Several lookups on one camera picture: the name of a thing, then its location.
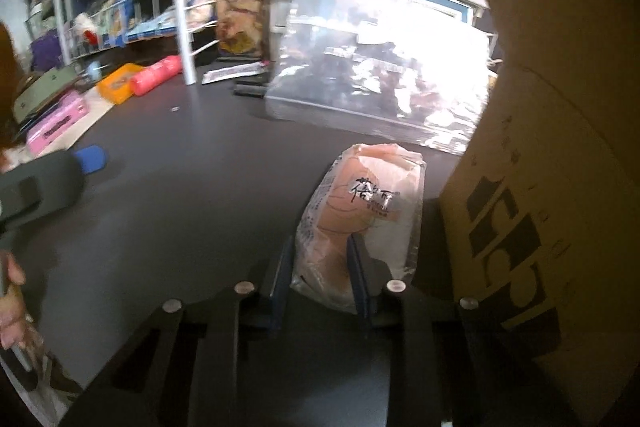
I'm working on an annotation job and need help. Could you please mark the pink tube packet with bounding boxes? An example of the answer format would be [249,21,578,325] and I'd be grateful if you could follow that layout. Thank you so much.
[130,55,182,98]

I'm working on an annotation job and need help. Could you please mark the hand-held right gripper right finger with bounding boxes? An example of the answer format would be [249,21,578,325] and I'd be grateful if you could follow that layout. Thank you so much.
[349,234,581,427]

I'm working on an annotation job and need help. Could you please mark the clear bread packet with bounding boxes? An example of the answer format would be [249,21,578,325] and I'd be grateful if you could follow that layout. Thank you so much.
[291,143,427,314]

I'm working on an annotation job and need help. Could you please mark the person's left hand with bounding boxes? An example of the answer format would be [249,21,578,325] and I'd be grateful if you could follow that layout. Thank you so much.
[0,251,29,352]

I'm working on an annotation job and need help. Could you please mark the olive green pouch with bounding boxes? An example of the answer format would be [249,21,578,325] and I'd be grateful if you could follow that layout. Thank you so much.
[12,66,97,124]

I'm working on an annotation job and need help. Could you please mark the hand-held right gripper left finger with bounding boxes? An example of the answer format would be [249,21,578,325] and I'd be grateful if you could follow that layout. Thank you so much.
[59,236,297,427]

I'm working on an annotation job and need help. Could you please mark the dark snack bag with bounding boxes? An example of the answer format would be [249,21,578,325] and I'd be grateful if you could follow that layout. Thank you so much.
[214,0,267,59]

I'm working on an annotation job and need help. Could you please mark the orange packet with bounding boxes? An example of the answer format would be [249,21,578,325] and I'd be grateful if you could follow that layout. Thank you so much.
[96,63,145,104]

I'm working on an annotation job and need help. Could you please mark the white strip packet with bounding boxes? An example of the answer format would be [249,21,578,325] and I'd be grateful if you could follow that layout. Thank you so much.
[201,60,272,84]

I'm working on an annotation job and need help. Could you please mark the pink tissue pack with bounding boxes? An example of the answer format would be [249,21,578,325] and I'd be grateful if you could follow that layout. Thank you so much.
[26,90,89,156]

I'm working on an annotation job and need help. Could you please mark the clear plastic bag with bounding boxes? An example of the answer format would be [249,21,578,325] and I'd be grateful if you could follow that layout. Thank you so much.
[264,0,493,158]

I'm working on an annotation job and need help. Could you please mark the brown cardboard box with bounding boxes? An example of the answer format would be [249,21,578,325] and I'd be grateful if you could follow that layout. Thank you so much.
[439,0,640,380]

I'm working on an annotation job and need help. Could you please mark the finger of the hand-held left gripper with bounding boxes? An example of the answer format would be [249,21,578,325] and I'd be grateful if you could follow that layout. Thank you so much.
[0,146,109,253]

